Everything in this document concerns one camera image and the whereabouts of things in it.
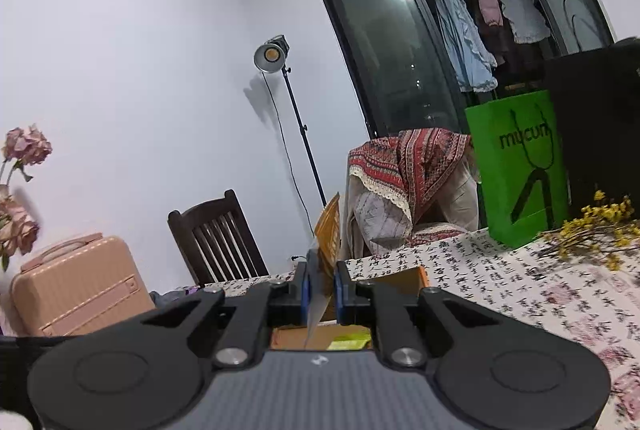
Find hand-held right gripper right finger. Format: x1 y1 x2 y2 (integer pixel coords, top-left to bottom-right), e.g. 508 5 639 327
334 260 527 371

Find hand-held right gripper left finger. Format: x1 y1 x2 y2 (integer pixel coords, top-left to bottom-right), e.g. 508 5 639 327
107 262 313 370

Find orange snack packet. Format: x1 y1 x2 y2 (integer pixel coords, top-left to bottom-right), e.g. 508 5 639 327
302 192 342 351

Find orange pumpkin print cardboard box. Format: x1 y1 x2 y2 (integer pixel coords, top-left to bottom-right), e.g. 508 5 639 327
270 266 430 352

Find beige cloth covered chair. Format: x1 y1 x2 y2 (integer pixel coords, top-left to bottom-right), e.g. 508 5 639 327
342 155 481 261

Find dark wooden chair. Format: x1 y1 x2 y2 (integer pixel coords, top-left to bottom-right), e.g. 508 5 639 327
167 190 270 287

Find grey purple cloth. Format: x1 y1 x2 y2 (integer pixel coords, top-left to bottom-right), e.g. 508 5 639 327
149 287 207 308

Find calligraphy printed tablecloth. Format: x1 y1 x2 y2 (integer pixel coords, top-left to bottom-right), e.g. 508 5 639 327
205 220 640 430

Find green paper bag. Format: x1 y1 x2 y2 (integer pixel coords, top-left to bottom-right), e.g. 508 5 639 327
465 90 571 248

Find pink suitcase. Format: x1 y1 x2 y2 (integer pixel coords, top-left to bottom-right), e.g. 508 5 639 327
10 232 156 337

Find studio light on stand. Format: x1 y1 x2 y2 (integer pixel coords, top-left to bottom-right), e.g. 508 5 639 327
254 34 327 213

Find yellow flower branch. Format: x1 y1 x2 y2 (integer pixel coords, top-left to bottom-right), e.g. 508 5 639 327
542 190 640 271

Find hanging blue garment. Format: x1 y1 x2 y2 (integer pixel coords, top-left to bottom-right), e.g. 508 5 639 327
432 0 498 93

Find black paper bag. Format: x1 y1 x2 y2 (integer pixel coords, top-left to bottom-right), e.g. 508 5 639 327
545 37 640 221

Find dried pink flowers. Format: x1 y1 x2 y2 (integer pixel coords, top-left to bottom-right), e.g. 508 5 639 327
0 125 53 271

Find hanging white garment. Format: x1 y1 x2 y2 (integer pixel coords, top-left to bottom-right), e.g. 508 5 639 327
495 0 552 44

